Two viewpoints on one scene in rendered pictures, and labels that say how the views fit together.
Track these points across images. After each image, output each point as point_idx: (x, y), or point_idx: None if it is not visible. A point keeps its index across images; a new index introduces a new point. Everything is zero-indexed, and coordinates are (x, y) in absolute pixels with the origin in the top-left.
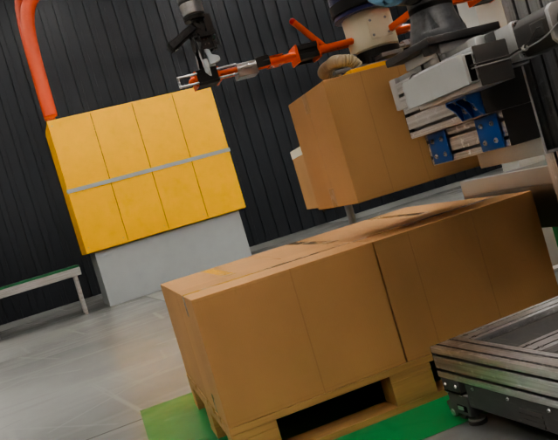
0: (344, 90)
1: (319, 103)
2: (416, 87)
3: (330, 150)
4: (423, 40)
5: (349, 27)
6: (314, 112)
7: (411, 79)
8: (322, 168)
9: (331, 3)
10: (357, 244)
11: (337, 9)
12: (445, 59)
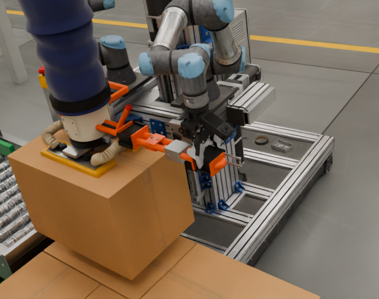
0: None
1: (169, 164)
2: (255, 111)
3: (172, 199)
4: (235, 90)
5: (104, 110)
6: (159, 177)
7: (254, 108)
8: (154, 227)
9: (96, 92)
10: (191, 254)
11: (106, 95)
12: (259, 94)
